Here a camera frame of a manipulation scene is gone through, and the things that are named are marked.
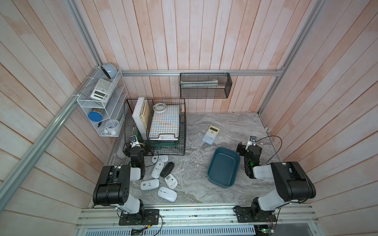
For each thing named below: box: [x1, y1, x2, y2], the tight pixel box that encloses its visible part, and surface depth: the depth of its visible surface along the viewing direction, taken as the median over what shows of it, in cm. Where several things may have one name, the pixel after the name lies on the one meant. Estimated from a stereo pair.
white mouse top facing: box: [157, 186, 178, 203], surface depth 81 cm
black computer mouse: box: [159, 161, 175, 178], surface depth 89 cm
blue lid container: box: [87, 111, 103, 122], surface depth 78 cm
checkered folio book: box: [148, 104, 180, 142], surface depth 90 cm
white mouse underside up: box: [139, 178, 160, 191], surface depth 84 cm
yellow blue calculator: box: [201, 124, 221, 146], surface depth 108 cm
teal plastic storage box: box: [207, 147, 241, 189], surface depth 92 cm
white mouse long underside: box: [151, 160, 165, 179], surface depth 89 cm
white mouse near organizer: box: [151, 154, 169, 164], surface depth 94 cm
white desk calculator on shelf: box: [90, 78, 115, 102], surface depth 78 cm
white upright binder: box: [131, 96, 149, 142], surface depth 90 cm
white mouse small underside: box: [164, 174, 178, 190], surface depth 85 cm
